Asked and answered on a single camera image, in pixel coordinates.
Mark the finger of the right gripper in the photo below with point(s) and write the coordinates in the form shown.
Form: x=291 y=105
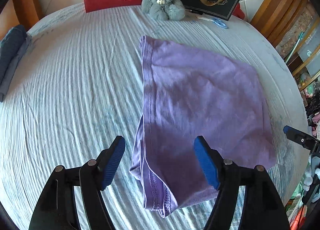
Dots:
x=306 y=141

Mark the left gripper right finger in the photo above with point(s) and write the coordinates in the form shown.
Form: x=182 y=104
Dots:
x=262 y=209

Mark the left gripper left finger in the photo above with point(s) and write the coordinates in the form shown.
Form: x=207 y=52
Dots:
x=56 y=207

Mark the purple t-shirt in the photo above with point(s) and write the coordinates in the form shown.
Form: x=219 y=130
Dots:
x=190 y=92

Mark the white ribbed bed cover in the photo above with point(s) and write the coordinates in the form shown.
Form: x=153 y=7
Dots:
x=80 y=84

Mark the folded blue jeans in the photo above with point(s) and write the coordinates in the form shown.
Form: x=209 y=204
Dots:
x=13 y=47

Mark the grey plush toy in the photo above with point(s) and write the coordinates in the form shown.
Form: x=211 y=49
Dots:
x=164 y=10

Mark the wooden headboard post right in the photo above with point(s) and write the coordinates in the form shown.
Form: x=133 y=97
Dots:
x=275 y=18

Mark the wooden headboard post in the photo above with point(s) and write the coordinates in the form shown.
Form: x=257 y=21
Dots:
x=20 y=12
x=275 y=18

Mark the blue handled scissors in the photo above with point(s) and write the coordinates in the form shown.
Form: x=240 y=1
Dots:
x=214 y=20

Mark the wooden headboard post left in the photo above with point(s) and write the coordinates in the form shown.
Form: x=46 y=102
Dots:
x=20 y=12

